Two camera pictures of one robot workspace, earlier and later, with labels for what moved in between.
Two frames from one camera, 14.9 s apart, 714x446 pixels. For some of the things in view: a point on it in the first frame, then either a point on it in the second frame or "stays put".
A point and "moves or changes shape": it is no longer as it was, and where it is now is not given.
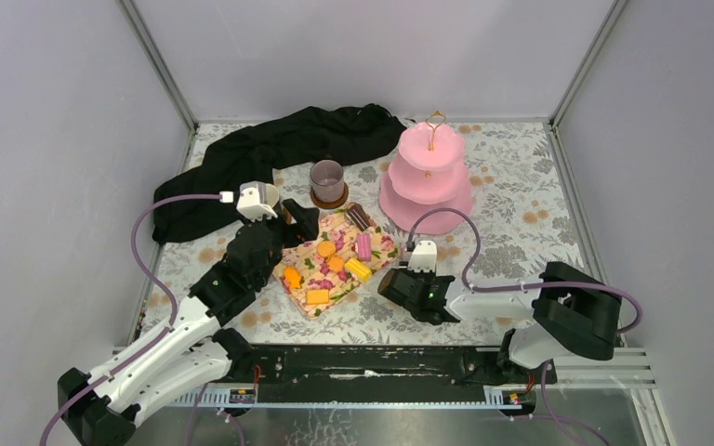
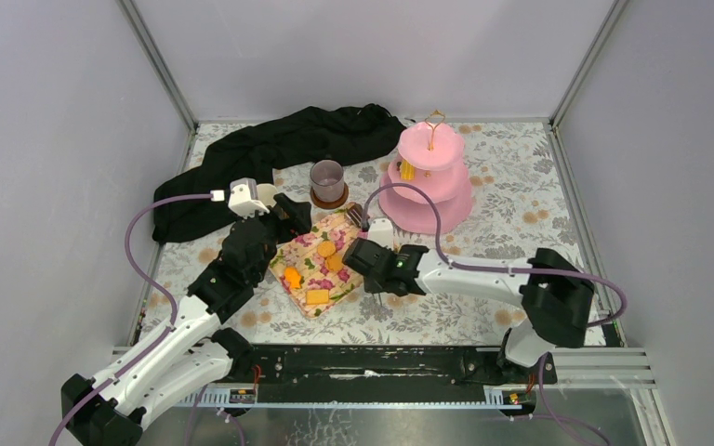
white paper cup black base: x=268 y=193 stays put
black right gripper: x=428 y=275 to x=370 y=286
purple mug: x=326 y=179 stays put
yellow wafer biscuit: x=362 y=271 moves or changes shape
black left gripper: x=281 y=225 stays put
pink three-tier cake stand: x=428 y=174 stays put
